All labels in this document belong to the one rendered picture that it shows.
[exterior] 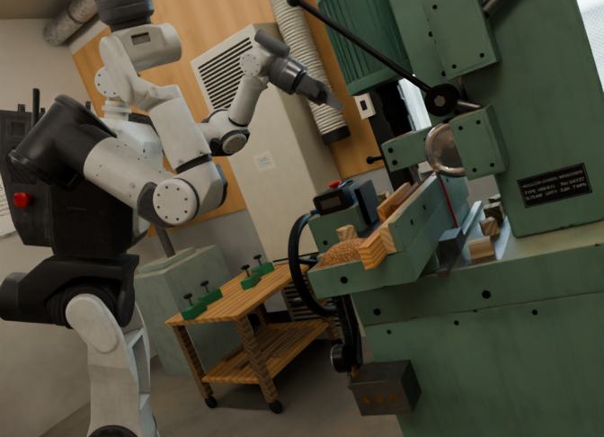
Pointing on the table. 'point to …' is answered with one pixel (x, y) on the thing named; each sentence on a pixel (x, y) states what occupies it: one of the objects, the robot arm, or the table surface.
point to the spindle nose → (395, 108)
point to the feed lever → (446, 98)
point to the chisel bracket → (405, 150)
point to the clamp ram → (368, 201)
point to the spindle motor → (375, 12)
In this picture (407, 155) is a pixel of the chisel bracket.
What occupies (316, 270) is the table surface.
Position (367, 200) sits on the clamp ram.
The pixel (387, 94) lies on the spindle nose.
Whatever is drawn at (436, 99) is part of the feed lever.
